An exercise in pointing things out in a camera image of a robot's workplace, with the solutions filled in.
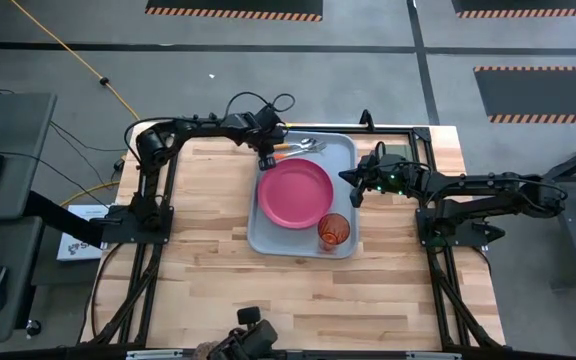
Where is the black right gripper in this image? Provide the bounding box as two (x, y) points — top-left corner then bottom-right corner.
(339, 152), (409, 209)

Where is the spoon with orange handle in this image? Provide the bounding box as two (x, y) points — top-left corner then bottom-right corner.
(273, 137), (318, 151)

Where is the gray desk top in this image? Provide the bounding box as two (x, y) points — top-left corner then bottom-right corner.
(0, 217), (44, 346)
(0, 92), (58, 224)

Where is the white booklet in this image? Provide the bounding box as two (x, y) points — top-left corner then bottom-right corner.
(56, 202), (110, 262)

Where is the pink plastic plate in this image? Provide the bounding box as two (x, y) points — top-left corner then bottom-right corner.
(256, 158), (335, 230)

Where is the black cable sleeve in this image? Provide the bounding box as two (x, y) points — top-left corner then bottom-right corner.
(26, 191), (105, 250)

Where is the gray plastic tray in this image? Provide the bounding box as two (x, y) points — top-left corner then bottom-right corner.
(246, 130), (360, 260)

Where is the yellow cable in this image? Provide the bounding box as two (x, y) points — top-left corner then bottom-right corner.
(9, 0), (142, 207)

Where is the silver bracket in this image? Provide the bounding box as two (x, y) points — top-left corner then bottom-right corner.
(126, 349), (184, 360)
(406, 351), (462, 360)

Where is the fork with red handle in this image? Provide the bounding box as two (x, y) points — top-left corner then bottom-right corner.
(272, 141), (328, 162)

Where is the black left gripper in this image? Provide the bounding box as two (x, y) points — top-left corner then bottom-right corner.
(250, 124), (288, 172)

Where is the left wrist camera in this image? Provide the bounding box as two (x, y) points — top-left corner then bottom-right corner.
(256, 105), (287, 127)

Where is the black aluminium table frame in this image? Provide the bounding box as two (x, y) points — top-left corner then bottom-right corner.
(80, 122), (507, 360)

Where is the black leader arm handle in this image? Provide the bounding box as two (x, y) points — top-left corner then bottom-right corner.
(220, 305), (279, 360)

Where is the black hazard-striped floor mat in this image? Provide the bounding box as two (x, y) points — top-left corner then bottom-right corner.
(451, 0), (576, 19)
(145, 0), (324, 22)
(473, 66), (576, 125)

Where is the person's hand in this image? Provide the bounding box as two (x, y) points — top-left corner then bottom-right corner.
(195, 340), (223, 360)

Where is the orange faceted plastic cup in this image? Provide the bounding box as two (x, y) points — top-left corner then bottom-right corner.
(316, 212), (352, 253)

